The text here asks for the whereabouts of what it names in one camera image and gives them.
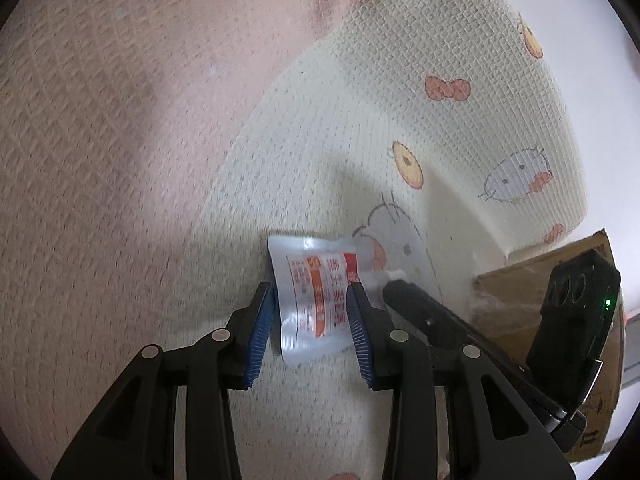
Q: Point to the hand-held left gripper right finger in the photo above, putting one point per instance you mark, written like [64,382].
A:
[359,330]

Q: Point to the white and orange sachet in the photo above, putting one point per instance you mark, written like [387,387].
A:
[310,280]

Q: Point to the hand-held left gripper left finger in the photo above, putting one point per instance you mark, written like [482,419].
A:
[260,330]

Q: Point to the pink printed blanket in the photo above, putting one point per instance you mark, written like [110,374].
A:
[125,135]

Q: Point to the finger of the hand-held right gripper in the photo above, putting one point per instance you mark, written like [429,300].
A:
[440,317]

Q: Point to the cardboard box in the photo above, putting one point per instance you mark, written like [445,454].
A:
[510,290]

